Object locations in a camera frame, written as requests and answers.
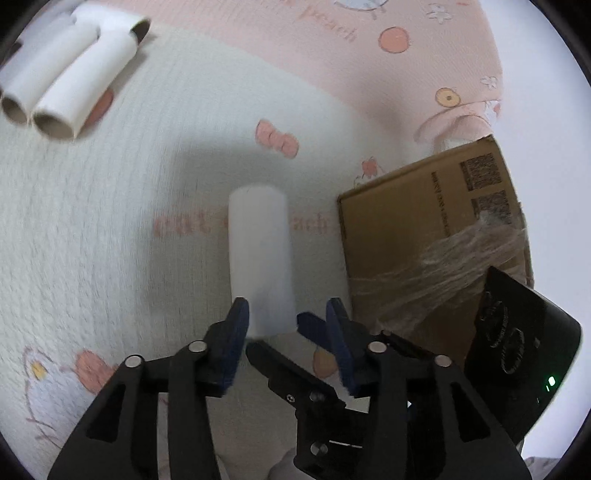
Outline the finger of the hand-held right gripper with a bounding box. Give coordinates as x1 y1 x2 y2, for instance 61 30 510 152
297 312 331 347
246 340 377 480

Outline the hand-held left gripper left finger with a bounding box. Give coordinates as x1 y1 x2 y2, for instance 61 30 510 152
46 296 251 480

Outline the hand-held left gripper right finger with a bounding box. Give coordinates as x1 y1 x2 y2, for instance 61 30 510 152
324 298 532 480

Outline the white cardboard tube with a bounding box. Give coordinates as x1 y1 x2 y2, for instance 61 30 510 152
228 184 297 340

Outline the brown cardboard box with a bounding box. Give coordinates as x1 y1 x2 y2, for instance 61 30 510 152
337 135 535 365

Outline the cluster of white cardboard tubes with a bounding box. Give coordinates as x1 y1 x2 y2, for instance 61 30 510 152
0 0 151 141

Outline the pink white cat print blanket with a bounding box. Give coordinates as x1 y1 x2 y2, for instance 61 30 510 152
0 0 509 480

